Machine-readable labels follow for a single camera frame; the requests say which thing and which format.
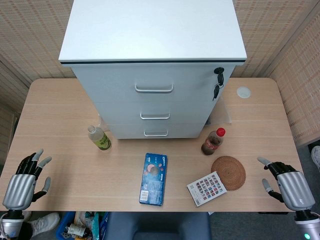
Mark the dark blue chair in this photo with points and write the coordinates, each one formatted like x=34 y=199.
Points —
x=157 y=225

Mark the round woven coaster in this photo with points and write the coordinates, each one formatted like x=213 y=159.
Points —
x=231 y=175

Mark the white three-drawer cabinet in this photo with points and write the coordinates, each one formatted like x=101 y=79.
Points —
x=150 y=32

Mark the drink can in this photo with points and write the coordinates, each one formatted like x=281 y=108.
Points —
x=75 y=229

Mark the black key bunch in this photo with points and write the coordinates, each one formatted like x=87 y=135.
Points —
x=220 y=79

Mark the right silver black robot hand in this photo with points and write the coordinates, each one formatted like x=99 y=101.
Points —
x=295 y=190

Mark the white round table cap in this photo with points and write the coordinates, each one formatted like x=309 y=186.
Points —
x=243 y=92

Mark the blue cookie box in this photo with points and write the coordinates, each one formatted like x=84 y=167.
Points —
x=153 y=180

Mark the green snack bag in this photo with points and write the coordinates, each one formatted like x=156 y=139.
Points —
x=94 y=222

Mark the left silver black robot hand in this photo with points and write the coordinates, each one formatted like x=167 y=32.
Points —
x=21 y=190

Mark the blue plastic bin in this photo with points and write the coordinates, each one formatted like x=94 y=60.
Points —
x=62 y=225

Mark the white sneaker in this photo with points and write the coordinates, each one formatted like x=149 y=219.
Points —
x=316 y=157
x=43 y=222

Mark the red-capped cola bottle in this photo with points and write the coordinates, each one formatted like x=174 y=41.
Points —
x=212 y=143

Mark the green tea bottle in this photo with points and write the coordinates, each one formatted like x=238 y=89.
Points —
x=101 y=141

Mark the grey drawer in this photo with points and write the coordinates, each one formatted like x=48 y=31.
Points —
x=125 y=131

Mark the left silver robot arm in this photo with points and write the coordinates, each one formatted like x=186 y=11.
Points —
x=10 y=225

